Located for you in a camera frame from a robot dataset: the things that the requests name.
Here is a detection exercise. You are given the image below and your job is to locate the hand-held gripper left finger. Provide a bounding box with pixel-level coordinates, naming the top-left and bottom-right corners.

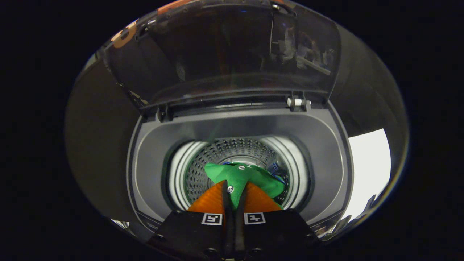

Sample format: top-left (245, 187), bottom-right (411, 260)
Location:
top-left (147, 180), bottom-right (235, 260)

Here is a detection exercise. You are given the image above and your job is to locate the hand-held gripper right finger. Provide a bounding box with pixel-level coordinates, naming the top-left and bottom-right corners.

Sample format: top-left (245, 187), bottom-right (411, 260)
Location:
top-left (234, 181), bottom-right (321, 260)

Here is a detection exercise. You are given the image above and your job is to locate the dark glass washing machine lid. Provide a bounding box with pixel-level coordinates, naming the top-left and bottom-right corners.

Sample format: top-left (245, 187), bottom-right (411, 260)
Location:
top-left (98, 0), bottom-right (341, 113)

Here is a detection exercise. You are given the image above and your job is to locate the green polo shirt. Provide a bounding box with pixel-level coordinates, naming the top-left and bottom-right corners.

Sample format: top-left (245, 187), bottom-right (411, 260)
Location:
top-left (204, 162), bottom-right (287, 210)

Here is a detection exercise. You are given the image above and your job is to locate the black backdrop cloth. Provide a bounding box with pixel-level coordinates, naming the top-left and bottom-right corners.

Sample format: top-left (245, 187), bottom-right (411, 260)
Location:
top-left (65, 0), bottom-right (410, 222)

